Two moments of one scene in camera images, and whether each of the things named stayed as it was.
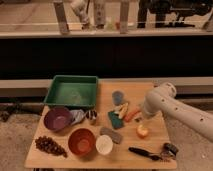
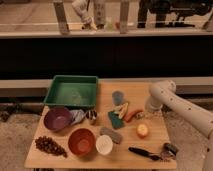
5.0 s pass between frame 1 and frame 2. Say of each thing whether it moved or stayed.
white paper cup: stayed
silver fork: moved
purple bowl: stayed
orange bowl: stayed
